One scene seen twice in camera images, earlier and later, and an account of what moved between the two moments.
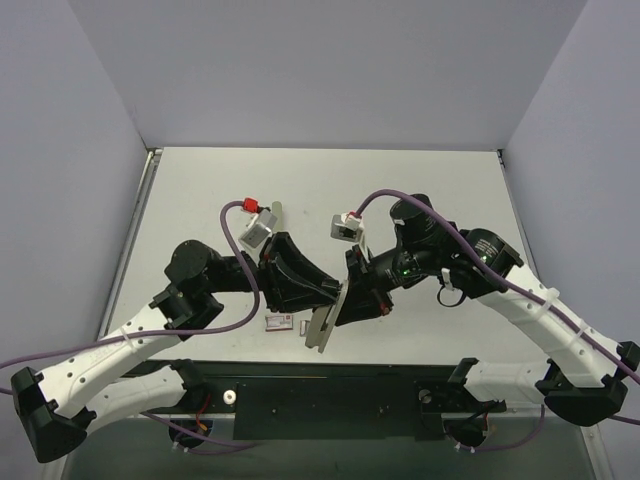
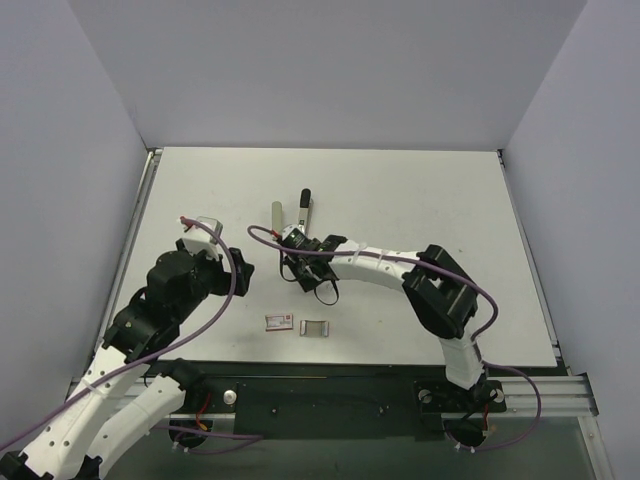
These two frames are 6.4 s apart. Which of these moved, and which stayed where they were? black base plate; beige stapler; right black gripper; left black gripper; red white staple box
Moved: right black gripper; left black gripper
Stayed: red white staple box; black base plate; beige stapler
